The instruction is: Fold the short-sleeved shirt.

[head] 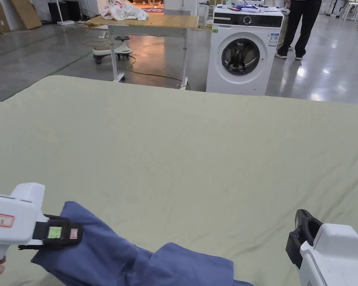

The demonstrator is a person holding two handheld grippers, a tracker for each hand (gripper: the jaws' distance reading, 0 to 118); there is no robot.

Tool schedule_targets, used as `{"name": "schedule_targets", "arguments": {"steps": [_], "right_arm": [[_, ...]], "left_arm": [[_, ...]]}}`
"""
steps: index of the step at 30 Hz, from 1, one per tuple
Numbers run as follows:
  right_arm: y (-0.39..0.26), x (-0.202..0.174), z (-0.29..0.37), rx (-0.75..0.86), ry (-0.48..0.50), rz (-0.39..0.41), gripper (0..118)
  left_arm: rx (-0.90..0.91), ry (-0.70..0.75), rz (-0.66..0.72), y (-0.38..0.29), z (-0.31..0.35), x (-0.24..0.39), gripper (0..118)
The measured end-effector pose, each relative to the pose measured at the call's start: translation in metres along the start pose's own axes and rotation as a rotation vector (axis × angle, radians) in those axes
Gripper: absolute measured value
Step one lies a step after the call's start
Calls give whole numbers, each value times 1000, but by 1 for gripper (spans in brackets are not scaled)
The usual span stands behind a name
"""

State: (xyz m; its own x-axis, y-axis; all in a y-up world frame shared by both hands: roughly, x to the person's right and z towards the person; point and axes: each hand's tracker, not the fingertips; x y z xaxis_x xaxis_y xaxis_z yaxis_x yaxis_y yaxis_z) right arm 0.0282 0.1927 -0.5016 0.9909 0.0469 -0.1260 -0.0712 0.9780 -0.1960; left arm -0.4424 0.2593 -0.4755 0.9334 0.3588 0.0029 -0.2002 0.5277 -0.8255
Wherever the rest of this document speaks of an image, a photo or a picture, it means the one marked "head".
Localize bed with pale green sheet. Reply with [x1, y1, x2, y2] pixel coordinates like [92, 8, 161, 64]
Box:
[0, 75, 358, 286]

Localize yellow cable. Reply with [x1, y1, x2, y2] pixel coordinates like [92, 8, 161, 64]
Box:
[126, 55, 191, 90]

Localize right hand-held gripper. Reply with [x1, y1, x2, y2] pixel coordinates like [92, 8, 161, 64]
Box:
[285, 209, 358, 286]

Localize white plastic chair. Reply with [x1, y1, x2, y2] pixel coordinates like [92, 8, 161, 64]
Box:
[342, 2, 358, 22]

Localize wooden table with white cloths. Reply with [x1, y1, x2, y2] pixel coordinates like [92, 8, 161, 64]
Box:
[86, 0, 200, 90]

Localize white floor stand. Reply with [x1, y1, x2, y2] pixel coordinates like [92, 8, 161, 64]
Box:
[54, 0, 76, 25]

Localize white washing machine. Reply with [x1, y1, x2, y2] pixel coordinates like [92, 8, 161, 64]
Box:
[205, 0, 285, 96]

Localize brown cardboard cartons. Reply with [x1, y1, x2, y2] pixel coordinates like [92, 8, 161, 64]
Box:
[0, 0, 43, 34]

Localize white ride-on toy car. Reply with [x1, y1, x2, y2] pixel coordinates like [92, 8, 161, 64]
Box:
[92, 35, 134, 65]

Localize blue shirt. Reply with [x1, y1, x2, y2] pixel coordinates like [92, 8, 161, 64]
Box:
[31, 201, 255, 286]

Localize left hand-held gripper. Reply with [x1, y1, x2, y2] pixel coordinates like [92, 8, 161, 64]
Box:
[0, 182, 84, 263]

